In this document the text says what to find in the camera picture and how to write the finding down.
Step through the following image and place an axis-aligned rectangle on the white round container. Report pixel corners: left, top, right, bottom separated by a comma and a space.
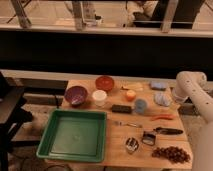
92, 90, 107, 106

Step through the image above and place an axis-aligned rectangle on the metal fork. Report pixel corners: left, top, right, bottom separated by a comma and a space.
114, 121, 142, 128

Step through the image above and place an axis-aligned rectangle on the square metal cookie cutter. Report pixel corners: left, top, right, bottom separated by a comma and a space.
142, 131, 156, 146

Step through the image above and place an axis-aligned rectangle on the orange carrot toy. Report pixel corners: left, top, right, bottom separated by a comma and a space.
150, 114, 175, 121

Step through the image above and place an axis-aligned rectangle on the red bowl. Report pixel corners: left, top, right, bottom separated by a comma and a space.
95, 75, 114, 92

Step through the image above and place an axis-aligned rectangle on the black chair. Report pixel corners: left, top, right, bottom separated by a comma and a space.
0, 72, 35, 171

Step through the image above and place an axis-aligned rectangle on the orange round fruit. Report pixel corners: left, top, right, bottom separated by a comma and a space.
125, 90, 136, 101

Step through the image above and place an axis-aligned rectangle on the purple bowl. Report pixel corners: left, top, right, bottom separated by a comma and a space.
64, 86, 88, 106

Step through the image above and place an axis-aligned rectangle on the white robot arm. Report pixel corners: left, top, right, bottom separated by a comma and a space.
172, 71, 213, 171

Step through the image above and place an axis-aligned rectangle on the black rectangular block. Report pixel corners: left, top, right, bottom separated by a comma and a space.
111, 104, 132, 114

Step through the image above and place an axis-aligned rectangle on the blue sponge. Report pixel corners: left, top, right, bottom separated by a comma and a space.
150, 81, 166, 91

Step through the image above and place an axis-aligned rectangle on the green plastic tray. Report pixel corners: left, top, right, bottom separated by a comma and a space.
37, 109, 107, 163

